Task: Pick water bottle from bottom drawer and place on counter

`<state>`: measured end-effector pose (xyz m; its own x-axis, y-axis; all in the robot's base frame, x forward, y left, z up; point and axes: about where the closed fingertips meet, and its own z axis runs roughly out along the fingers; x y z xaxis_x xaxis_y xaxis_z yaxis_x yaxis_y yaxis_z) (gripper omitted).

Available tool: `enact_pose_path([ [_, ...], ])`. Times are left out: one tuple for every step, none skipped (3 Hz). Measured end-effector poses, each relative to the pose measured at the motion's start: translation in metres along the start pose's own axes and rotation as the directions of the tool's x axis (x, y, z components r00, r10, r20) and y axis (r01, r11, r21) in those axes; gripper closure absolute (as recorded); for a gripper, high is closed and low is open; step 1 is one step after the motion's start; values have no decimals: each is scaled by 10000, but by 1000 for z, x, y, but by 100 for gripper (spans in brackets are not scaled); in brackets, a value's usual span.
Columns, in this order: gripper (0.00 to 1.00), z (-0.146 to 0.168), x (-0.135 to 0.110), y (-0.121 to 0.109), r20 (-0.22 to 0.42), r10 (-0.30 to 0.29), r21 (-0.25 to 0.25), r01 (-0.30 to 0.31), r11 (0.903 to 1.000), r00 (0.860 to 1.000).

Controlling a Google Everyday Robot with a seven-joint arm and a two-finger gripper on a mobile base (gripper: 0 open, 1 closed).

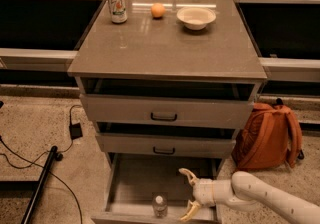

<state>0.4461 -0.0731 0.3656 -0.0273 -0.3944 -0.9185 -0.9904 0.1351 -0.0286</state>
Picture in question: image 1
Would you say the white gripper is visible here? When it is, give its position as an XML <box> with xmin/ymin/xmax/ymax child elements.
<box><xmin>179</xmin><ymin>168</ymin><xmax>215</xmax><ymax>222</ymax></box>

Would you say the clear plastic water bottle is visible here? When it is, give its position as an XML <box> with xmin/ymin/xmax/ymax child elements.
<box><xmin>152</xmin><ymin>195</ymin><xmax>168</xmax><ymax>218</ymax></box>

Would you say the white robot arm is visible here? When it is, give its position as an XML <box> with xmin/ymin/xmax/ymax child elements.
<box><xmin>179</xmin><ymin>168</ymin><xmax>320</xmax><ymax>224</ymax></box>

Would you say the bottom grey drawer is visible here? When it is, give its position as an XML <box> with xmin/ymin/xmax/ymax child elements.
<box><xmin>91</xmin><ymin>154</ymin><xmax>221</xmax><ymax>224</ymax></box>

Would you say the grey drawer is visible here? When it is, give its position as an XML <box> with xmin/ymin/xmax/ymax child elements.
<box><xmin>96</xmin><ymin>134</ymin><xmax>235</xmax><ymax>159</ymax></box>
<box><xmin>80</xmin><ymin>94</ymin><xmax>253</xmax><ymax>129</ymax></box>
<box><xmin>91</xmin><ymin>154</ymin><xmax>221</xmax><ymax>224</ymax></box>

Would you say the middle grey drawer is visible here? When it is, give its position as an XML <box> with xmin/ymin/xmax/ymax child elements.
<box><xmin>96</xmin><ymin>134</ymin><xmax>235</xmax><ymax>159</ymax></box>

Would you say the grey drawer cabinet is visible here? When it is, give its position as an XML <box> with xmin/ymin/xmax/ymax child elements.
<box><xmin>67</xmin><ymin>0</ymin><xmax>268</xmax><ymax>224</ymax></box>

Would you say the top grey drawer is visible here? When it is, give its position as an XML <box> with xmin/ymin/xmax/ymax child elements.
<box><xmin>80</xmin><ymin>94</ymin><xmax>253</xmax><ymax>129</ymax></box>

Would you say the orange backpack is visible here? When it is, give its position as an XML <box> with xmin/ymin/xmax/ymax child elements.
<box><xmin>232</xmin><ymin>98</ymin><xmax>302</xmax><ymax>171</ymax></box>

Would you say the black power adapter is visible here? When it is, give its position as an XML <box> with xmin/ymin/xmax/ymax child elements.
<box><xmin>69</xmin><ymin>123</ymin><xmax>83</xmax><ymax>140</ymax></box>

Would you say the black pole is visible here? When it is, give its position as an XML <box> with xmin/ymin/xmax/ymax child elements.
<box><xmin>21</xmin><ymin>146</ymin><xmax>58</xmax><ymax>224</ymax></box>

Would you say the white bowl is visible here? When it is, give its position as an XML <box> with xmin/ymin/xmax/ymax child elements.
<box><xmin>177</xmin><ymin>7</ymin><xmax>216</xmax><ymax>31</ymax></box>

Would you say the orange fruit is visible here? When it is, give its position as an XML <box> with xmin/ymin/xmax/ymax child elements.
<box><xmin>151</xmin><ymin>3</ymin><xmax>165</xmax><ymax>18</ymax></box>

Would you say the white green soda can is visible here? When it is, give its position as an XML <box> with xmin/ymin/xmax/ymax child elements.
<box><xmin>107</xmin><ymin>0</ymin><xmax>127</xmax><ymax>24</ymax></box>

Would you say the black cable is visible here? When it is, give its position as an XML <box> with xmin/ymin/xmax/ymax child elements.
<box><xmin>0</xmin><ymin>104</ymin><xmax>84</xmax><ymax>224</ymax></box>

